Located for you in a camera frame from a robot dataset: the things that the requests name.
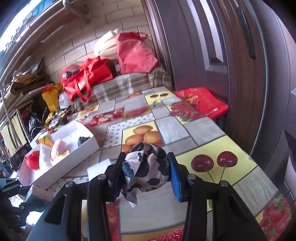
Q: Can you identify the pink tissue pack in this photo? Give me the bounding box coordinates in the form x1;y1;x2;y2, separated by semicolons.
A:
31;185;54;201

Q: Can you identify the red plush ball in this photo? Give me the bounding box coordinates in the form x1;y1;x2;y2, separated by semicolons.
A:
27;151;40;170

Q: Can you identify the white foam sheet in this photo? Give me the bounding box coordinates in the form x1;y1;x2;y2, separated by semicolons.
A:
87;159;111;181

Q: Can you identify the pink fluffy plush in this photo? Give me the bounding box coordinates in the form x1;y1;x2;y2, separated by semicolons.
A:
51;139;68;160

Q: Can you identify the yellow tissue pack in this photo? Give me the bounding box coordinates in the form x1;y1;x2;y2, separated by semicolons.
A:
38;133;55;148

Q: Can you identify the white cardboard box tray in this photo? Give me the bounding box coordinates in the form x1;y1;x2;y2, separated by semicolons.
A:
19;121;99;190

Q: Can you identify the grey blue scrunchie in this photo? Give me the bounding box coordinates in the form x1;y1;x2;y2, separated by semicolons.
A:
77;137;90;146

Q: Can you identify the black white cow-print cloth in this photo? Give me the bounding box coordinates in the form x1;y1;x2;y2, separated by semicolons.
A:
121;142;171;207

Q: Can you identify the pale yellow foam block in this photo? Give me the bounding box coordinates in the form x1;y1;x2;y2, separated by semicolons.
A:
51;150;70;166

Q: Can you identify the black smartphone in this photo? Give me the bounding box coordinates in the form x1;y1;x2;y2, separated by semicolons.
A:
10;143;32;172

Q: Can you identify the fruit pattern tablecloth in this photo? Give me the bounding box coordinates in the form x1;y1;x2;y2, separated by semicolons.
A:
30;86;292;241

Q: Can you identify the black garbage bag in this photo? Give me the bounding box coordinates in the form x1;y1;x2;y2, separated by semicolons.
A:
28;112;49;138

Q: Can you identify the black charger box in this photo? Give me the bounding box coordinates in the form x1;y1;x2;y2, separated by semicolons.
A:
58;117;68;126

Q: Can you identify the red plastic bag on table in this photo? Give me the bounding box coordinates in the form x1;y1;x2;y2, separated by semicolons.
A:
171;87;229;121

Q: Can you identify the yellow gift bag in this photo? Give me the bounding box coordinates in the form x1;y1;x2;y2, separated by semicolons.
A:
42;82;63;112

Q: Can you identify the plaid covered bench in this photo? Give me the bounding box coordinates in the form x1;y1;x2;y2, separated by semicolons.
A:
74;65;172;112

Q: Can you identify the red helmet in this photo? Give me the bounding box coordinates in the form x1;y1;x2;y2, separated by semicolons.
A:
60;64;80;83

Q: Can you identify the red tote bag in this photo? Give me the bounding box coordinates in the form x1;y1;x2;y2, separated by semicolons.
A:
62;57;113;102

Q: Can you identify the cream foam stack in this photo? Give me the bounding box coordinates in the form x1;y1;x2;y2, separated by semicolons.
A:
93;28;121;60

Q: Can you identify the crumpled red bag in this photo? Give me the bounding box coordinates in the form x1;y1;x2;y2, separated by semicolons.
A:
116;32;159;74

